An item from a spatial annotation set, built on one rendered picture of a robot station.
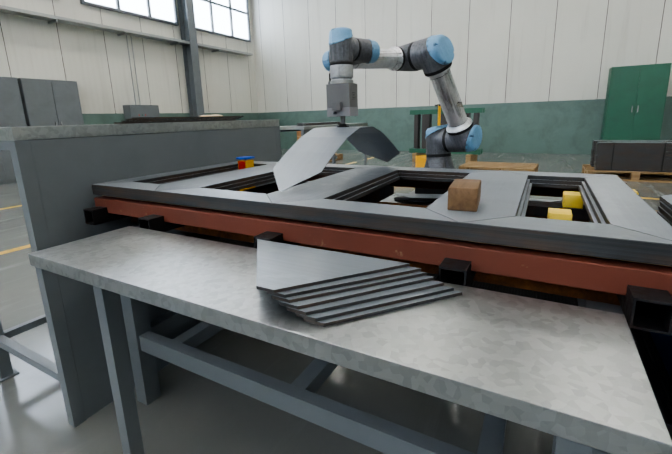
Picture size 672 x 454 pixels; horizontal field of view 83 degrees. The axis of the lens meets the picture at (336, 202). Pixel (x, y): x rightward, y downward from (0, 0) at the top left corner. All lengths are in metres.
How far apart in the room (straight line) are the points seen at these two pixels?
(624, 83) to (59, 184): 10.21
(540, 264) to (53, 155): 1.41
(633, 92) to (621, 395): 10.11
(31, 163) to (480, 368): 1.36
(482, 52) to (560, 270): 10.67
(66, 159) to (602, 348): 1.49
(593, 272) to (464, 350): 0.30
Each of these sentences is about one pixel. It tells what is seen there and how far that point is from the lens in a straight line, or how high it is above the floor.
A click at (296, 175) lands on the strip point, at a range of 1.07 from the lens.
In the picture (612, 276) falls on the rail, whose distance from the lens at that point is 0.77.
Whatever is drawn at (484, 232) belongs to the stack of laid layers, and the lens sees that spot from 0.75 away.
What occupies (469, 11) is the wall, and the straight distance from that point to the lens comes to 11.58.
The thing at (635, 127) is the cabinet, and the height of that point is 0.66.
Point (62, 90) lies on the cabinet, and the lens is 9.87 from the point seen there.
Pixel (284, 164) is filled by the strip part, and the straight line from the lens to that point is 1.14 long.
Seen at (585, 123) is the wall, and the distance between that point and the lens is 11.11.
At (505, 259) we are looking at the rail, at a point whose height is 0.79.
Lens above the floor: 1.05
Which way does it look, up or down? 13 degrees down
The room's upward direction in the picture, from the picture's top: 2 degrees counter-clockwise
